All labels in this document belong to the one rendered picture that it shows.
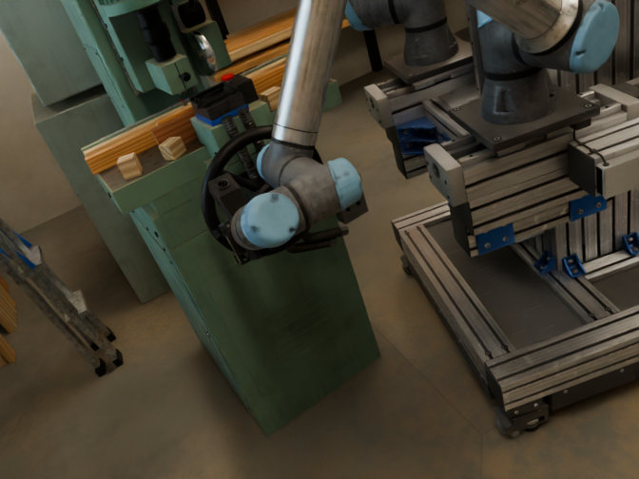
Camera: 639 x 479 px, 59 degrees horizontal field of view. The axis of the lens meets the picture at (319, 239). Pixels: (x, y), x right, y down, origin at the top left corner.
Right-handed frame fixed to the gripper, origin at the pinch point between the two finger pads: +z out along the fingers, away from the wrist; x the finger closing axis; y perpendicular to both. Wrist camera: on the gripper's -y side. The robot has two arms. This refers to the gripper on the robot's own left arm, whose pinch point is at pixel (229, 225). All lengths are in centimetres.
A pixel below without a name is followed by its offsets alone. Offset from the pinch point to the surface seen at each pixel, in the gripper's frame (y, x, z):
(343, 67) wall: -66, 170, 263
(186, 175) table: -14.6, -0.1, 19.0
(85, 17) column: -61, -2, 33
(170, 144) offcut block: -21.8, -0.6, 16.1
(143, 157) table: -23.7, -6.1, 27.2
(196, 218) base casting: -5.3, -2.1, 23.9
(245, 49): -86, 88, 201
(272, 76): -30, 33, 30
